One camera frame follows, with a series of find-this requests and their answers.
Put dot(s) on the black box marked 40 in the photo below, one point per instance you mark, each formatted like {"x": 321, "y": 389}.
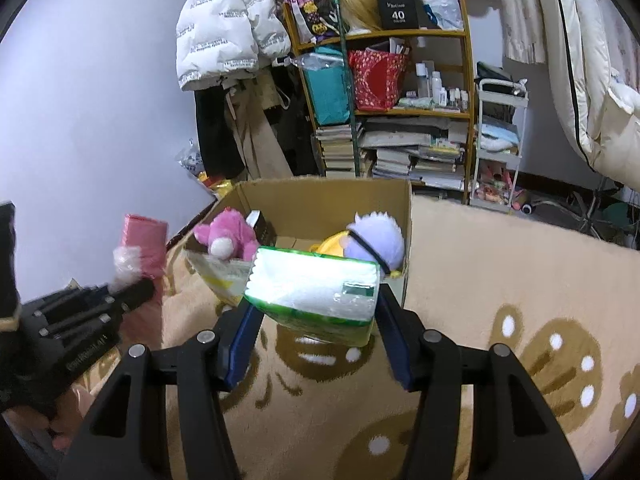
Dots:
{"x": 398, "y": 14}

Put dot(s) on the pink black patterned bag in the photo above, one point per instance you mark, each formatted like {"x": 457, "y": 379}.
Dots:
{"x": 316, "y": 20}

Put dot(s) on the blonde wig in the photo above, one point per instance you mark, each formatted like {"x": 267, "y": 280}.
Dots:
{"x": 361, "y": 15}

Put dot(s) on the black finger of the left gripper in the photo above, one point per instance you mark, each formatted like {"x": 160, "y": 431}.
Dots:
{"x": 126, "y": 298}

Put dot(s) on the pink plush bear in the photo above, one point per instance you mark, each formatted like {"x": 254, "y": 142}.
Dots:
{"x": 228, "y": 236}

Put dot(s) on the teal storage bag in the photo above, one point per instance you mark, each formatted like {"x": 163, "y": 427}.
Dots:
{"x": 327, "y": 87}

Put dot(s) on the white rolling cart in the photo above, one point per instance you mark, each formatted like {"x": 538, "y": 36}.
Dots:
{"x": 498, "y": 142}

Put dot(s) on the brown cardboard box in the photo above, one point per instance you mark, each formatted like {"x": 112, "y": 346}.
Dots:
{"x": 303, "y": 212}

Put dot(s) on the beige hanging coat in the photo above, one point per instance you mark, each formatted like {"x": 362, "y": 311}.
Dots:
{"x": 258, "y": 146}

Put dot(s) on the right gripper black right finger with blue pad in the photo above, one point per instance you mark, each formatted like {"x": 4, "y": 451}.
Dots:
{"x": 515, "y": 435}

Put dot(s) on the yellow plush toy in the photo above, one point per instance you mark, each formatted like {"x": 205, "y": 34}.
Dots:
{"x": 327, "y": 245}

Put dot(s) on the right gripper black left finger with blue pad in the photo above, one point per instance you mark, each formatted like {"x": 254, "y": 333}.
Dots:
{"x": 124, "y": 434}

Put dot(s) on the cream office chair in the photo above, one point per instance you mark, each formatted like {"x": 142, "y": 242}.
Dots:
{"x": 594, "y": 86}

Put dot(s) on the small black box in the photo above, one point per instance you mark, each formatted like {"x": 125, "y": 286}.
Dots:
{"x": 263, "y": 229}

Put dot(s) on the beige flower-pattern blanket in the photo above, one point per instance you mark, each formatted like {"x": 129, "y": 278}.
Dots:
{"x": 565, "y": 303}

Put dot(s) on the red gift bag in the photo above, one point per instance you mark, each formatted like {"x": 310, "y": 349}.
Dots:
{"x": 378, "y": 78}

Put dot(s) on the green tissue pack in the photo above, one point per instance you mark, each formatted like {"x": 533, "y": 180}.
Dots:
{"x": 328, "y": 298}

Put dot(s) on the stack of books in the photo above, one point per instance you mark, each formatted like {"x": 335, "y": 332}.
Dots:
{"x": 424, "y": 150}

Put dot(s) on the white puffer jacket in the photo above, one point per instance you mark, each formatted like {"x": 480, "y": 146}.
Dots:
{"x": 221, "y": 41}

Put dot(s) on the person's left hand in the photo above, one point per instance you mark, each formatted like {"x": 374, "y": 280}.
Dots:
{"x": 56, "y": 431}

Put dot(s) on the pink tissue pack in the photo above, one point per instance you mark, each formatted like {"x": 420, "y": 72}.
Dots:
{"x": 142, "y": 251}

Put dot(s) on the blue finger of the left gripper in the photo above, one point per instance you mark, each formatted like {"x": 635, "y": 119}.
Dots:
{"x": 81, "y": 303}

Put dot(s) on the white-haired plush doll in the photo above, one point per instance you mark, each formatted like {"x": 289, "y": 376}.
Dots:
{"x": 375, "y": 222}

